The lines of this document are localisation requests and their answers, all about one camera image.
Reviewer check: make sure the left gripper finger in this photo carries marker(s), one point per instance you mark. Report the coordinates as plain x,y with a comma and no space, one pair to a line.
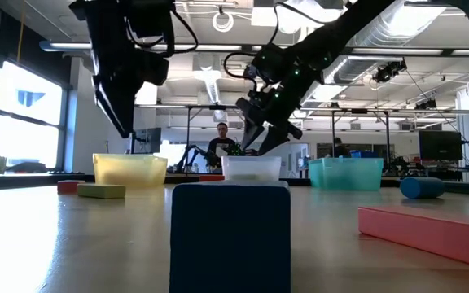
125,106
106,101

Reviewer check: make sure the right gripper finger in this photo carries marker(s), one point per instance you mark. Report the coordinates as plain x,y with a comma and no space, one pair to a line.
252,132
277,138

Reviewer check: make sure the red cube block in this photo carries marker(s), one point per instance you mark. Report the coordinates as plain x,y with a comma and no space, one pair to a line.
211,178

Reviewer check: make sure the green rectangular block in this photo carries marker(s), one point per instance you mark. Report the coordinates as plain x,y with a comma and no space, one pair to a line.
101,191

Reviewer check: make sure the red rectangular block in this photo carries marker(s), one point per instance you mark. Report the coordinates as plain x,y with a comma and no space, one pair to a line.
67,187
426,234

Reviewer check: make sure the blue cylinder block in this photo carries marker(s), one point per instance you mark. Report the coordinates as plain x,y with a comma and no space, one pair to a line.
422,188

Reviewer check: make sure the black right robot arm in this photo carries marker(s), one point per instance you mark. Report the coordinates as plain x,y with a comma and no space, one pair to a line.
340,28

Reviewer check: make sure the background black robot arm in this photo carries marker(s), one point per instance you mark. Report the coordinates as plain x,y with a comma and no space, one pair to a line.
236,151
194,152

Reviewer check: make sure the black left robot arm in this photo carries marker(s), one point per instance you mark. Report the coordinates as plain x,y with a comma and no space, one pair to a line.
108,10

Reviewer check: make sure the person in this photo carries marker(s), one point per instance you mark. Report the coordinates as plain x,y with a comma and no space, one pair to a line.
221,144
337,148

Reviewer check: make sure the clear plastic bin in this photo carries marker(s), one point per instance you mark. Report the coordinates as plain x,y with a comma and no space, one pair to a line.
251,169

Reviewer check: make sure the black computer monitor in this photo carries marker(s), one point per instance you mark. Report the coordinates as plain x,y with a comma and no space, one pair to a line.
149,140
440,145

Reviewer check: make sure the long ceiling light bar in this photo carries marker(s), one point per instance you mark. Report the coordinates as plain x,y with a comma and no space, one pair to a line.
63,45

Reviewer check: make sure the yellow plastic bin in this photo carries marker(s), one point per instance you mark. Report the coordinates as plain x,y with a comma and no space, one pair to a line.
128,171

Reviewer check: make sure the teal plastic bin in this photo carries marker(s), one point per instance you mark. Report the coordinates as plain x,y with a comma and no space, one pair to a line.
346,175

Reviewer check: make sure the bright window pane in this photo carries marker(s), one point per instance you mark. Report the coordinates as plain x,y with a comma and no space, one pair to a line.
27,134

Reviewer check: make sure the blue box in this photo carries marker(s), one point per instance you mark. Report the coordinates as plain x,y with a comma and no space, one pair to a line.
364,154

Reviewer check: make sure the blue rectangular block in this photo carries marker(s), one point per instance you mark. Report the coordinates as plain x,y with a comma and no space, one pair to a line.
230,244

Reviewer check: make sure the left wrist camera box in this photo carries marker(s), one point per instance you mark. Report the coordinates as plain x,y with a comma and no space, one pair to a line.
153,69

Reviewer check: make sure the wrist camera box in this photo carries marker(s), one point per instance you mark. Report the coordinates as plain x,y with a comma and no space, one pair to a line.
153,69
267,65

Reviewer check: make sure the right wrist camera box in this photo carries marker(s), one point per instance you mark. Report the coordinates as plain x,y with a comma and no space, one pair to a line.
267,65

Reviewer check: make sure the black metal station frame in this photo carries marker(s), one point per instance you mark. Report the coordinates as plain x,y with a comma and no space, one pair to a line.
388,134
188,122

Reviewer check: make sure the black aluminium table frame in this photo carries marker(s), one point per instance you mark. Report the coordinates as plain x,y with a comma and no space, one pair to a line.
35,180

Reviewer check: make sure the black ceiling camera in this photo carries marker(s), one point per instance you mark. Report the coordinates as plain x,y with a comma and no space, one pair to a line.
426,104
389,71

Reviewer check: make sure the silver ventilation duct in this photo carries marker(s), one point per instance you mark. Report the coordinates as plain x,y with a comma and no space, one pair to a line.
381,40

